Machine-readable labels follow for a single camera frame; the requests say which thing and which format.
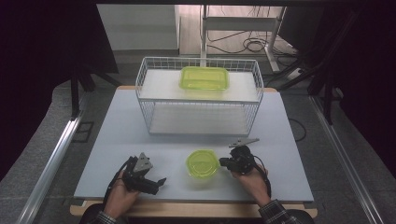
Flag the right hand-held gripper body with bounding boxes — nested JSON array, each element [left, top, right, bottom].
[[228, 137, 261, 175]]

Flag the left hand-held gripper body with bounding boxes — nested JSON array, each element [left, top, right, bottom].
[[120, 151, 161, 196]]

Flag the round green plastic container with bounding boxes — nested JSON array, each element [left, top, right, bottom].
[[185, 148, 221, 180]]

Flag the white wire rack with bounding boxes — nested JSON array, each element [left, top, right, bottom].
[[134, 56, 265, 138]]

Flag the rectangular green plastic container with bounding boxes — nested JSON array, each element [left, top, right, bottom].
[[178, 65, 231, 92]]

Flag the person's right hand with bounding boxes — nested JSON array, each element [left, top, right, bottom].
[[231, 166, 273, 207]]

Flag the person's left hand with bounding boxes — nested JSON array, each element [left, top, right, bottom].
[[103, 177, 142, 219]]

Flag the pale grey table mat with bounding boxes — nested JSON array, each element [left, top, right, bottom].
[[73, 88, 315, 203]]

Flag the white power strip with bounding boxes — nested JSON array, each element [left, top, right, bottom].
[[285, 67, 305, 81]]

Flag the black metal stand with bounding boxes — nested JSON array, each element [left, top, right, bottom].
[[68, 60, 123, 121], [275, 8, 370, 126]]

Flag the white cabinet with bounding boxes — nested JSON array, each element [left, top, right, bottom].
[[95, 4, 182, 52]]

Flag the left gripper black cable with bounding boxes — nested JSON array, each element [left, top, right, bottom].
[[103, 156, 134, 204]]

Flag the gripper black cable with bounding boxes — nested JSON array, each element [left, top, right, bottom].
[[103, 156, 134, 204], [252, 154, 273, 200]]

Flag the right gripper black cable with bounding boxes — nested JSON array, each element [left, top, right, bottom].
[[252, 154, 273, 200]]

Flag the black looped floor cable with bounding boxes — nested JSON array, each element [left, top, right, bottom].
[[287, 117, 308, 143]]

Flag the aluminium rail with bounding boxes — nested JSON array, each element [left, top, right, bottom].
[[16, 115, 84, 224], [308, 93, 387, 224]]

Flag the black floor cables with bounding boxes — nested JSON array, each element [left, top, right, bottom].
[[205, 5, 301, 60]]

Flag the white metal desk frame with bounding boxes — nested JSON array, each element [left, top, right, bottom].
[[200, 4, 288, 74]]

